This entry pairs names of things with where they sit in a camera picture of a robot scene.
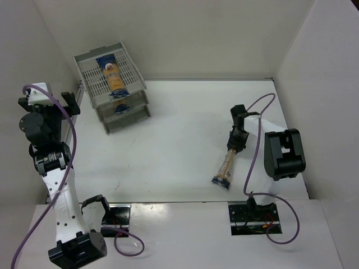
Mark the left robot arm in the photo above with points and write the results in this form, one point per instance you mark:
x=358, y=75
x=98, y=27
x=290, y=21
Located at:
x=77, y=245

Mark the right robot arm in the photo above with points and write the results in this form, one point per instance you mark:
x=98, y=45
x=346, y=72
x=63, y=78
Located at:
x=282, y=151

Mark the blue yellow spaghetti bag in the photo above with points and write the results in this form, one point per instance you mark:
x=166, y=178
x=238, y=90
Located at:
x=121, y=106

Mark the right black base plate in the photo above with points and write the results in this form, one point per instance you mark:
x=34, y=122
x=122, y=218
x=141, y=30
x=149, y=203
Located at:
x=241, y=218

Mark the pasta bag label side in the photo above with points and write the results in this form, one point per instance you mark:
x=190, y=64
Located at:
x=111, y=72
x=224, y=175

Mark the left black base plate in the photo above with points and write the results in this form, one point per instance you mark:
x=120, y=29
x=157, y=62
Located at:
x=117, y=218

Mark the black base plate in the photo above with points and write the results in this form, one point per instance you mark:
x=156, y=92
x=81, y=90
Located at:
x=241, y=218
x=117, y=218

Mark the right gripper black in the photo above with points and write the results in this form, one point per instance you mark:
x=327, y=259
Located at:
x=235, y=143

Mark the grey three-tier tray shelf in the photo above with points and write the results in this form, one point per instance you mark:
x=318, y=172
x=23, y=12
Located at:
x=98, y=90

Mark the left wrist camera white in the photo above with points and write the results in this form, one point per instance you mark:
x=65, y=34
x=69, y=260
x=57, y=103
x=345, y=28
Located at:
x=38, y=94

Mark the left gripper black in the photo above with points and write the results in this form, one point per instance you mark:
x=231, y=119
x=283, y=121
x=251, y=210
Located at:
x=56, y=105

